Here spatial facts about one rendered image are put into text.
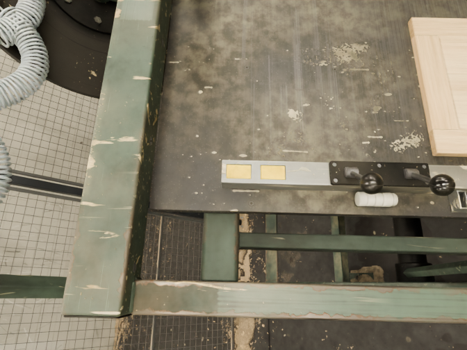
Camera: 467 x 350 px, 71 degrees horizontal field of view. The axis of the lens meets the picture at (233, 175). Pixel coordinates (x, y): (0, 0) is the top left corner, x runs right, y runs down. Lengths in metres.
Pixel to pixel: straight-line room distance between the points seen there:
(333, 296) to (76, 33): 1.05
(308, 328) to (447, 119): 1.96
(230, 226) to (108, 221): 0.25
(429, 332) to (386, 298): 1.50
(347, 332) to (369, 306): 1.74
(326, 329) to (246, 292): 1.88
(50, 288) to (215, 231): 0.48
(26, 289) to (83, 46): 0.73
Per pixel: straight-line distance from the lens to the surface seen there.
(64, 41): 1.20
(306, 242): 0.75
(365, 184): 0.59
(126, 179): 0.63
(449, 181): 0.65
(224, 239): 0.72
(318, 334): 2.53
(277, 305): 0.63
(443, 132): 0.87
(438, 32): 1.02
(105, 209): 0.63
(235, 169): 0.68
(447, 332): 2.15
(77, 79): 1.15
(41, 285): 0.99
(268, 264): 1.72
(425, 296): 0.71
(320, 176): 0.69
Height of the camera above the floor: 2.02
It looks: 37 degrees down
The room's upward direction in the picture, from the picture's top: 73 degrees counter-clockwise
